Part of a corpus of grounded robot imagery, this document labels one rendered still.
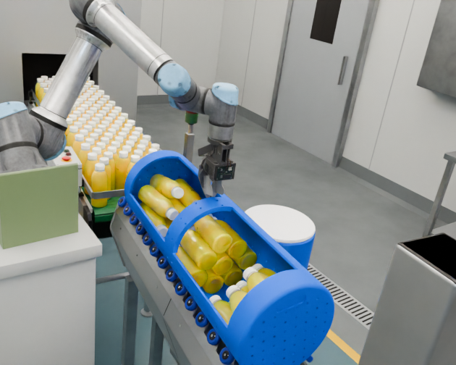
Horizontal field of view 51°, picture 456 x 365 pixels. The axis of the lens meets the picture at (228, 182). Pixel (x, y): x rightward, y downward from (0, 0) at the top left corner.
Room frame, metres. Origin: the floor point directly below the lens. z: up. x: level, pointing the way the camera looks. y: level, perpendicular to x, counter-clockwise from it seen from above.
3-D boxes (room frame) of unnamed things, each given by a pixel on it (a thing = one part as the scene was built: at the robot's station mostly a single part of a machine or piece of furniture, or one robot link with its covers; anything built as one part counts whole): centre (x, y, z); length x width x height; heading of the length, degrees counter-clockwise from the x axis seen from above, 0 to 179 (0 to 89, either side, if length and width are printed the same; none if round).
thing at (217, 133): (1.31, 0.04, 1.45); 0.08 x 0.08 x 0.05
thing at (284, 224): (1.60, -0.21, 1.03); 0.28 x 0.28 x 0.01
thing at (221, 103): (1.31, 0.04, 1.53); 0.09 x 0.08 x 0.11; 76
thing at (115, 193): (1.84, 0.37, 0.96); 0.40 x 0.01 x 0.03; 122
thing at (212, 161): (1.30, 0.04, 1.37); 0.09 x 0.08 x 0.12; 32
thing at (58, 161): (1.79, 0.68, 1.05); 0.20 x 0.10 x 0.10; 32
